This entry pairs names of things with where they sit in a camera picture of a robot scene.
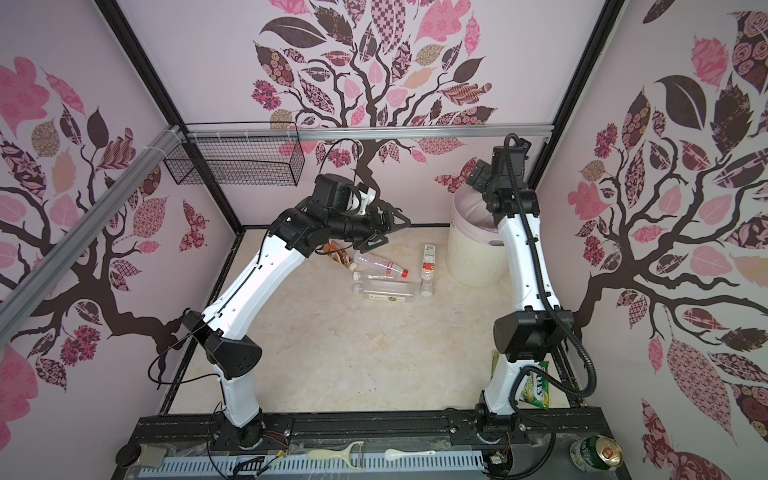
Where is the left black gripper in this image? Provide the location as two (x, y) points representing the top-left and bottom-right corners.
(326, 200), (409, 252)

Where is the clear rectangular green label bottle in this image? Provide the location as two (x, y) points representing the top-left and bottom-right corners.
(353, 280), (415, 303)

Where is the white red label bottle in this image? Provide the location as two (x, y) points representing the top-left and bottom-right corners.
(420, 244), (436, 298)

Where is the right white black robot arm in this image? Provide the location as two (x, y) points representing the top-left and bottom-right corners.
(468, 134), (573, 421)

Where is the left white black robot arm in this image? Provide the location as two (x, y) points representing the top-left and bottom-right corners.
(183, 174), (411, 449)

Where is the cream trash bin purple liner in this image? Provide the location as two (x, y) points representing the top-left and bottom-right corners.
(447, 185), (508, 288)

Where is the clear bottle red cap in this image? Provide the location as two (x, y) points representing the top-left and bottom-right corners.
(353, 252), (409, 279)

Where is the clear white cap bottle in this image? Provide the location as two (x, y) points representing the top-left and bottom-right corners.
(353, 271), (403, 282)

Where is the green snack packet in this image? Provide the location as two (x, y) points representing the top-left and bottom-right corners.
(484, 352), (550, 415)

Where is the white plastic spoon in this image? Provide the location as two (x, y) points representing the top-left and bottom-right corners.
(384, 448), (437, 462)

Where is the cream vegetable peeler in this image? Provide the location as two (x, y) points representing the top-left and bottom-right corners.
(307, 440), (365, 471)

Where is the green beverage can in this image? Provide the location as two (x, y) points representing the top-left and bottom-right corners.
(569, 435), (624, 473)

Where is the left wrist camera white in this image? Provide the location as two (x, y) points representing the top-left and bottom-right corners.
(350, 183), (378, 215)

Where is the black wire wall basket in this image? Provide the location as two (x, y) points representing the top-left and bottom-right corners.
(164, 120), (305, 187)

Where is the aluminium frame bar back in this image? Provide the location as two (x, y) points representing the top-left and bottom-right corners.
(185, 123), (554, 143)

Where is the aluminium frame bar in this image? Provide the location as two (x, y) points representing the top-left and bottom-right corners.
(1, 125), (184, 345)
(185, 123), (554, 143)

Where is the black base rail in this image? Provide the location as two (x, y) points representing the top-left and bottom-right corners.
(129, 406), (612, 453)

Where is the white slotted cable duct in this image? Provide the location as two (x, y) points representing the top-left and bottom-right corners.
(130, 451), (484, 479)

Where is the aluminium frame bar left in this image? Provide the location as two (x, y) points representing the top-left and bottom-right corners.
(1, 125), (184, 345)

